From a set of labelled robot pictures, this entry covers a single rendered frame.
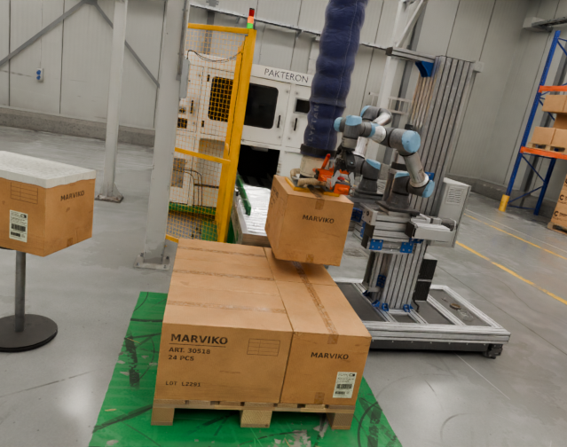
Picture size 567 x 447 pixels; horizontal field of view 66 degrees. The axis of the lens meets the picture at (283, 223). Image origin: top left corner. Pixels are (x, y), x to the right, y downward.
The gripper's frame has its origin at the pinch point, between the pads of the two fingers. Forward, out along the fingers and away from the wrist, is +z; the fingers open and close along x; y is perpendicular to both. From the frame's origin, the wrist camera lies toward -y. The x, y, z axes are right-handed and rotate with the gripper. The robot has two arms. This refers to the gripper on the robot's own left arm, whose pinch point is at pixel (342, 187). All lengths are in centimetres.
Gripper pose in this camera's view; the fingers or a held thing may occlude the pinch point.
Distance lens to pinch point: 222.5
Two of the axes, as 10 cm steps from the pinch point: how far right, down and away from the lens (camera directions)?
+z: -1.6, 9.5, 2.6
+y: -1.5, -2.9, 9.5
